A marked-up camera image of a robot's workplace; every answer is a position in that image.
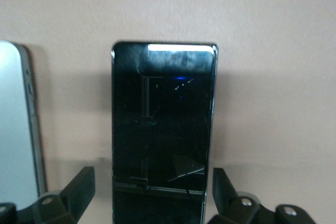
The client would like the black smartphone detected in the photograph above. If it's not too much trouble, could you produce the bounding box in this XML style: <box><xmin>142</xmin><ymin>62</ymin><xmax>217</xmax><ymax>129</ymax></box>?
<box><xmin>111</xmin><ymin>41</ymin><xmax>219</xmax><ymax>224</ymax></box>

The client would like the silver laptop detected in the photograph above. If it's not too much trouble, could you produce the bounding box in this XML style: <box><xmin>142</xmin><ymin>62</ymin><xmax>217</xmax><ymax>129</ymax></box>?
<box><xmin>0</xmin><ymin>40</ymin><xmax>48</xmax><ymax>205</ymax></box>

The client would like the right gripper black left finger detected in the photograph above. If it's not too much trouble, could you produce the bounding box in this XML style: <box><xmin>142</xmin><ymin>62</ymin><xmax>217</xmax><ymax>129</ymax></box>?
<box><xmin>0</xmin><ymin>166</ymin><xmax>96</xmax><ymax>224</ymax></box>

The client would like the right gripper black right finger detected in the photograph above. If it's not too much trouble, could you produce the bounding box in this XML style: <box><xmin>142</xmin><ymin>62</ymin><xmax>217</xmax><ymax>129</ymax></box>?
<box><xmin>207</xmin><ymin>167</ymin><xmax>316</xmax><ymax>224</ymax></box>

